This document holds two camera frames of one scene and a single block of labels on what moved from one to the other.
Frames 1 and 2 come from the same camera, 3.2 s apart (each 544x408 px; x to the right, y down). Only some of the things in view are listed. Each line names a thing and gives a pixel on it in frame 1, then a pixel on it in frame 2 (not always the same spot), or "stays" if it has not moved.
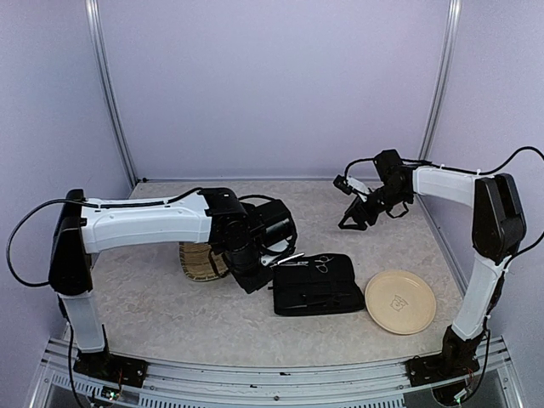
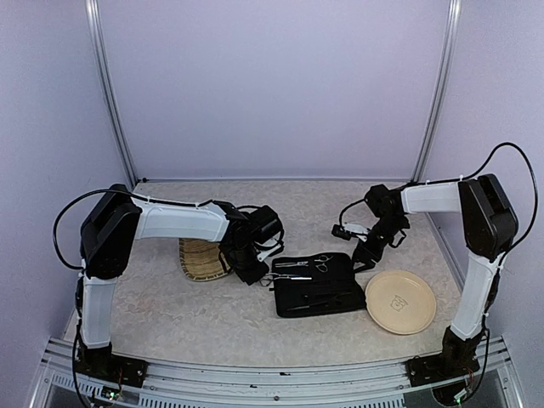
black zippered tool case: (327, 284) stays
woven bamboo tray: (195, 261) stays
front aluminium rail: (365, 385) stays
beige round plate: (400, 302) stays
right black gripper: (360, 225) → (360, 254)
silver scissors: (288, 258) → (282, 276)
